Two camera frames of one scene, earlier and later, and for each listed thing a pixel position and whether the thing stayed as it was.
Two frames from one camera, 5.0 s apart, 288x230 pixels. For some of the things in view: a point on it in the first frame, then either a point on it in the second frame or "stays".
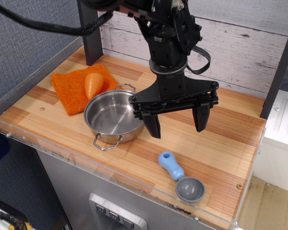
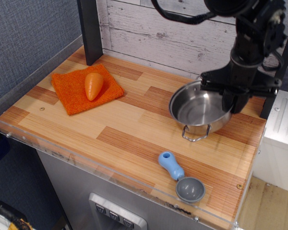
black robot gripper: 174,92 → 240,75
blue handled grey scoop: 189,189 stays
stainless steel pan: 111,115 → 200,111
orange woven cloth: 70,85 stays
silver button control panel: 107,214 stays
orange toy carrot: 93,83 stays
